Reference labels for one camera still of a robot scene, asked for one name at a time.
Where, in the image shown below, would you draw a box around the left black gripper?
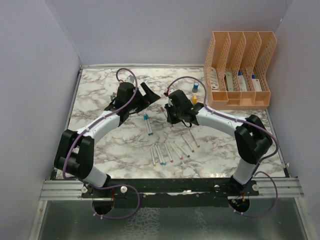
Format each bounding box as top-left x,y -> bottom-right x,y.
126,82 -> 159,113

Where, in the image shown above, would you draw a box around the brown cap marker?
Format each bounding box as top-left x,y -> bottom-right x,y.
160,106 -> 167,117

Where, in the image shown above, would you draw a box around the green cap marker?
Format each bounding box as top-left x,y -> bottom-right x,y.
150,145 -> 157,167
145,114 -> 153,135

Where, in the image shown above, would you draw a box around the pink cap marker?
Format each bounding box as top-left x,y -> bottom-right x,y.
169,142 -> 183,160

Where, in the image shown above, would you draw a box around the magenta cap marker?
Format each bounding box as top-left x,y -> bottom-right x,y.
164,143 -> 174,163

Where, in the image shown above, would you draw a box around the light blue cap marker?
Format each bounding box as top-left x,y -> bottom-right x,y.
155,144 -> 166,166

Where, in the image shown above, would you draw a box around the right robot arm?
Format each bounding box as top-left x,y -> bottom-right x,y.
164,90 -> 273,196

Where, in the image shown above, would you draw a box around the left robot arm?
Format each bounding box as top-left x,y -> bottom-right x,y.
54,82 -> 161,198

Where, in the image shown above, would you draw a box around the blue cap left marker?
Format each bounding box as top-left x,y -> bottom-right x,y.
143,114 -> 153,136

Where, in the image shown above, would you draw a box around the yellow grey square stamp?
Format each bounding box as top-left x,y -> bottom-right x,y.
191,94 -> 198,104

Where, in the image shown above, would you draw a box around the blue grey round stamp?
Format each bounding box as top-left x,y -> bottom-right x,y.
192,81 -> 199,93

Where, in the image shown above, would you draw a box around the peach plastic file organizer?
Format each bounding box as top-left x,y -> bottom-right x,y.
203,31 -> 277,110

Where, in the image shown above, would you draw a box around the white box in organizer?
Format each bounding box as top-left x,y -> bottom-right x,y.
251,74 -> 262,92

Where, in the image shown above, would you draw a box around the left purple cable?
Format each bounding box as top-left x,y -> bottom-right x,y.
62,67 -> 140,220

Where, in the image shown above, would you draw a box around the purple cable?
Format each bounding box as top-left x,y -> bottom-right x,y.
62,67 -> 140,220
163,76 -> 280,218

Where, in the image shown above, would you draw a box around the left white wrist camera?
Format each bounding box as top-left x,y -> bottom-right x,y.
125,75 -> 135,84

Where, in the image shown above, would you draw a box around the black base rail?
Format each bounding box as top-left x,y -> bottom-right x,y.
81,178 -> 259,209

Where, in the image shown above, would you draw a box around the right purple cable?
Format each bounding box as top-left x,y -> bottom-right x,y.
163,76 -> 280,218

